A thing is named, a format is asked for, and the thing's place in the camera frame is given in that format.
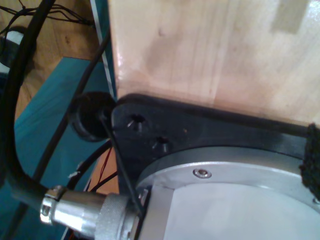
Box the black mounting plate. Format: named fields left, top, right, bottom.
left=109, top=92, right=320, bottom=193

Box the black round knob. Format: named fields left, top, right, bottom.
left=69, top=91, right=117, bottom=143

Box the teal board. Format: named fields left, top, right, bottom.
left=0, top=56, right=118, bottom=240

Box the thin black wire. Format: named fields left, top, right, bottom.
left=99, top=109, right=145, bottom=218

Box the thin black cable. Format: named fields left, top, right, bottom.
left=32, top=29, right=112, bottom=181

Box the thick cable silver connector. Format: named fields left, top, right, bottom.
left=0, top=0, right=145, bottom=240

